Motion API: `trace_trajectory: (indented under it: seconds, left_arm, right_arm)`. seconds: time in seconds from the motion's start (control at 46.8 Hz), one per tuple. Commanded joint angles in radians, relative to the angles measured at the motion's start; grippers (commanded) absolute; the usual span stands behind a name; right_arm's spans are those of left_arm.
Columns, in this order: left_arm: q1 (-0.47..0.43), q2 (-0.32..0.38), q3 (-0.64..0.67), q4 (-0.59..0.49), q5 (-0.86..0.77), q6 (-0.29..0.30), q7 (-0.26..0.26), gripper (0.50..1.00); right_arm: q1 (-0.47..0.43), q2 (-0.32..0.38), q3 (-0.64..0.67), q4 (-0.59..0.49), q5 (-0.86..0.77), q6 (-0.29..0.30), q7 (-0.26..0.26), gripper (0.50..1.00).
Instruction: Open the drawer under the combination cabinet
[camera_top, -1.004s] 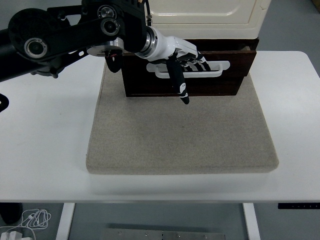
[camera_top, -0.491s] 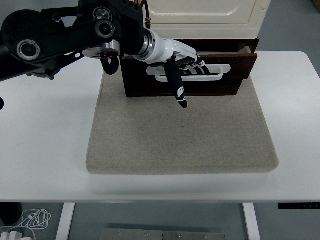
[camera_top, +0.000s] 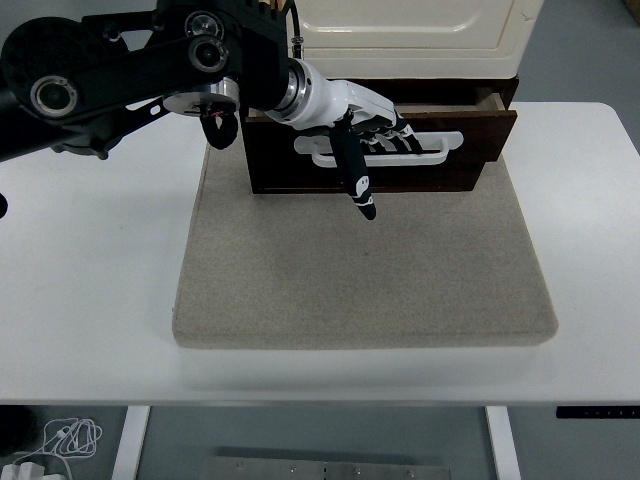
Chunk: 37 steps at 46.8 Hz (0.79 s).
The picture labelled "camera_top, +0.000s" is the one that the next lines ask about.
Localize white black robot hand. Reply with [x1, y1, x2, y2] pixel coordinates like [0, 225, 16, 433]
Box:
[265, 60, 425, 221]

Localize dark wooden drawer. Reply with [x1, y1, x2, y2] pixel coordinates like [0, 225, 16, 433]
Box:
[243, 87, 519, 176]

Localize white drawer handle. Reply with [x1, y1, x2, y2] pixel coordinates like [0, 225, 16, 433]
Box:
[293, 130, 465, 169]

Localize dark wooden drawer housing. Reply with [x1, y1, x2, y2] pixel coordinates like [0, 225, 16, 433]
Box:
[234, 74, 520, 195]

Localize cream plastic cabinet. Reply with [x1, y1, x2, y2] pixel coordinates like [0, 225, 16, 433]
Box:
[269, 0, 544, 81]

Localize grey fabric mat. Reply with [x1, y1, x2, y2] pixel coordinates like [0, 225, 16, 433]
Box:
[172, 129, 559, 350]

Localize white table leg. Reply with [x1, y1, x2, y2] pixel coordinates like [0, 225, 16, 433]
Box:
[484, 405, 524, 480]
[110, 405, 151, 480]

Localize black table control panel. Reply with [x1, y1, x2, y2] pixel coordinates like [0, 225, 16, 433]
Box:
[555, 405, 640, 420]

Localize black base part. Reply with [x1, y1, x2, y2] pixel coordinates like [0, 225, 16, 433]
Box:
[0, 405, 39, 451]

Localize white power adapter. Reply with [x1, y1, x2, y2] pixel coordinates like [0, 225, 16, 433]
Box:
[2, 462, 45, 480]

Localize white coiled cable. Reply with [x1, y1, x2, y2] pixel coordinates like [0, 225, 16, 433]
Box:
[0, 417, 104, 480]

